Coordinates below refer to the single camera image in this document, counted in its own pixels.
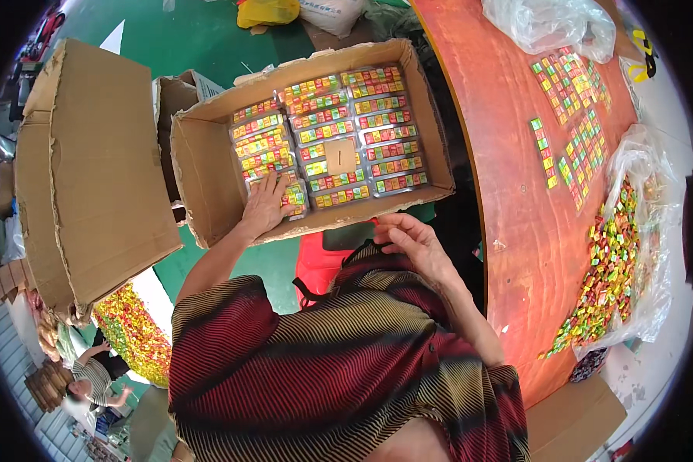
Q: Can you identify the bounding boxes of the large upturned cardboard box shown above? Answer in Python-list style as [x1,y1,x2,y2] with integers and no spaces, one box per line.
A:
[14,37,184,320]

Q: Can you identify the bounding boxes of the person's right hand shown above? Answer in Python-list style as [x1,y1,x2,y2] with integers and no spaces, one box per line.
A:
[373,213,450,279]

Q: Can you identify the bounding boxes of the clear bag with loose candies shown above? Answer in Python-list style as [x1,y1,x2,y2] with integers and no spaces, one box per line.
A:
[539,124,687,363]

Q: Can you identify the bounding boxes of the yellow and black tool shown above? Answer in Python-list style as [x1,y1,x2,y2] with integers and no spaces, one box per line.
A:
[628,28,660,83]

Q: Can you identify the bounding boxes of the red plastic stool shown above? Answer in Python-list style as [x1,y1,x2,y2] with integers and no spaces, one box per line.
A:
[294,218,380,308]

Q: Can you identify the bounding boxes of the single clear-wrapped candy packet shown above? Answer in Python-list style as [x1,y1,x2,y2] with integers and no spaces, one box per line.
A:
[280,179,311,221]

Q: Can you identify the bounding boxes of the white woven sack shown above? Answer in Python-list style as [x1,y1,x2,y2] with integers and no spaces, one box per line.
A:
[298,0,368,39]

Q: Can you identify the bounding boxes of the dark patterned pouch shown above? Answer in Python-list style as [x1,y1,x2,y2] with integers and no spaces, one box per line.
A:
[568,346,611,383]

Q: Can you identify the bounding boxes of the person's left hand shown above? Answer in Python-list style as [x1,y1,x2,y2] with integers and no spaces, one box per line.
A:
[241,171,299,236]

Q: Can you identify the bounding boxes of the white paper scrap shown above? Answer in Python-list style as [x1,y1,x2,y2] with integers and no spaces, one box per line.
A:
[99,20,127,56]

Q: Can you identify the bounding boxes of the heap of loose colourful candies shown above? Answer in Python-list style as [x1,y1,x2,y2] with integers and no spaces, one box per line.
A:
[92,282,173,388]

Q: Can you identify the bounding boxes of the crumpled clear plastic bag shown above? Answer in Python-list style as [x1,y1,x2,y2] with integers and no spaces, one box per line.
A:
[482,0,618,65]

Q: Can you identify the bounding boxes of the flat cardboard sheet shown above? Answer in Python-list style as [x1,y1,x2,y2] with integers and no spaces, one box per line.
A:
[526,374,628,462]

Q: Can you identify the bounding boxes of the narrow block of candy strips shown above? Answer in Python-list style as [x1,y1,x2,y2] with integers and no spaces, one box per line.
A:
[557,109,611,213]

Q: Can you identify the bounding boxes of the brown wooden pallet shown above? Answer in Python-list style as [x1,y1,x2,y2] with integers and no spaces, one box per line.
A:
[25,360,75,413]

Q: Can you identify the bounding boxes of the rows of wrapped candy packs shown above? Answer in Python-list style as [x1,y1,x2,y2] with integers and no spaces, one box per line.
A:
[229,65,430,221]

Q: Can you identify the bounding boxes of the small cardboard square piece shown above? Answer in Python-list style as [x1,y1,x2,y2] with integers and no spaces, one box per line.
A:
[325,139,358,176]

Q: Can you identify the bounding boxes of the yellow plastic bag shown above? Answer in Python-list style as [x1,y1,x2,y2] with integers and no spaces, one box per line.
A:
[236,0,301,30]

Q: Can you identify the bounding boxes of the person's body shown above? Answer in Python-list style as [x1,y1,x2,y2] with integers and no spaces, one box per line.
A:
[167,241,532,462]

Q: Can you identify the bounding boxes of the green plastic bag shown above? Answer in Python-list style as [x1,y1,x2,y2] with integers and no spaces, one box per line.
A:
[363,0,420,42]

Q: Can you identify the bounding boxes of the lone candy strip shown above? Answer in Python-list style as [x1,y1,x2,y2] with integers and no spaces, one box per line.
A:
[529,117,559,190]

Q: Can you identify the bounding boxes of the red machine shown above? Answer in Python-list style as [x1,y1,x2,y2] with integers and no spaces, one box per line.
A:
[18,5,68,63]

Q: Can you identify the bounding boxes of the open shallow cardboard box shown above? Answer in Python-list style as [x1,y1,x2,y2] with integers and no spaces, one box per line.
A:
[170,38,456,249]

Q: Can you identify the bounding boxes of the wide block of candy strips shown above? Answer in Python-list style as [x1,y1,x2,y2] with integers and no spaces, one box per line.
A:
[531,47,613,127]

